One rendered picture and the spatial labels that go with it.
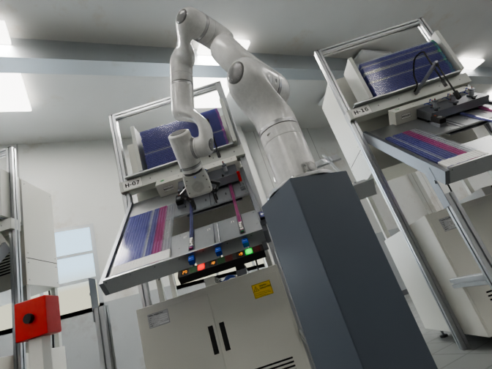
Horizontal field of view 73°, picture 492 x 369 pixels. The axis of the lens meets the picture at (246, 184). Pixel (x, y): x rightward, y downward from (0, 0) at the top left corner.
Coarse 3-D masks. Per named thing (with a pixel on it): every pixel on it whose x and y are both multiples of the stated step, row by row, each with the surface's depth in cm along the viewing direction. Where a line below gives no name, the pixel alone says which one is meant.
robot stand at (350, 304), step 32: (288, 192) 80; (320, 192) 80; (352, 192) 84; (288, 224) 82; (320, 224) 76; (352, 224) 79; (288, 256) 83; (320, 256) 72; (352, 256) 75; (384, 256) 78; (320, 288) 73; (352, 288) 71; (384, 288) 74; (320, 320) 75; (352, 320) 68; (384, 320) 70; (320, 352) 76; (352, 352) 66; (384, 352) 67; (416, 352) 69
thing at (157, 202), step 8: (232, 184) 179; (224, 192) 174; (240, 192) 169; (144, 200) 194; (152, 200) 191; (160, 200) 188; (168, 200) 185; (200, 200) 174; (208, 200) 171; (224, 200) 166; (232, 200) 173; (240, 200) 171; (136, 208) 187; (144, 208) 184; (152, 208) 181; (176, 208) 173; (184, 208) 170; (200, 208) 166; (208, 208) 173; (216, 208) 171; (176, 216) 165
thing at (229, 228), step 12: (240, 216) 148; (252, 216) 145; (204, 228) 147; (216, 228) 144; (228, 228) 142; (252, 228) 137; (180, 240) 144; (204, 240) 139; (216, 240) 136; (180, 252) 136; (108, 276) 135
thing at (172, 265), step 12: (228, 240) 130; (240, 240) 131; (252, 240) 132; (264, 240) 133; (192, 252) 130; (204, 252) 131; (228, 252) 132; (156, 264) 130; (168, 264) 131; (180, 264) 131; (120, 276) 129; (132, 276) 130; (144, 276) 131; (156, 276) 132; (108, 288) 131; (120, 288) 132
